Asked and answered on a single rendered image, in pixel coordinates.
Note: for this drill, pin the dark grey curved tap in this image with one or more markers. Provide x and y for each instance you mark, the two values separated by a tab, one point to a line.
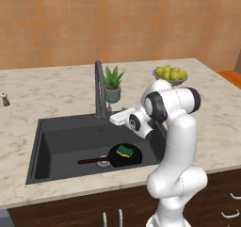
99	86

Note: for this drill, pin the grey fruit bowl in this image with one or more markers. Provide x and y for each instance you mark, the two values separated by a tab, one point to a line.
179	81

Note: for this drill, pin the dark brown cupboard door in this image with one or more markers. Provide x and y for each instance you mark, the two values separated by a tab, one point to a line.
135	208
62	213

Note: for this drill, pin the grey dishwasher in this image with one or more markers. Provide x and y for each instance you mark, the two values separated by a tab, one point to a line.
5	218

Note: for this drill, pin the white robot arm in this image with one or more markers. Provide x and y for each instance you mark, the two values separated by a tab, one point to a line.
179	142

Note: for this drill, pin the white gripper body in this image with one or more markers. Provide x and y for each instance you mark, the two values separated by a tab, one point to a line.
120	117

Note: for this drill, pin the green plant in teal pot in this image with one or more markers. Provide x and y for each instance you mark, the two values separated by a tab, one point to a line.
112	86

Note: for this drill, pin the green and yellow sponge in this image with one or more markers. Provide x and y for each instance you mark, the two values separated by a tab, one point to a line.
124	151

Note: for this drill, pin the dark grey sink basin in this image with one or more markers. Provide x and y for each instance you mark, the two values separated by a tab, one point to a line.
69	136

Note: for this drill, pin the brown and white pepper grinder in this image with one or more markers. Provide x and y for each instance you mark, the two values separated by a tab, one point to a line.
4	100

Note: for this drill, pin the silver sink drain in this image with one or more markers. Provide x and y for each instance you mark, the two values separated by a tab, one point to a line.
102	164

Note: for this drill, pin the dark brown drawer front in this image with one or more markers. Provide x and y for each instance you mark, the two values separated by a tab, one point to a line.
222	183
213	213

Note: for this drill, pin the yellow-green lemon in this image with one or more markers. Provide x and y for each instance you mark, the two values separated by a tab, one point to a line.
159	71
175	69
174	76
166	76
167	68
183	74

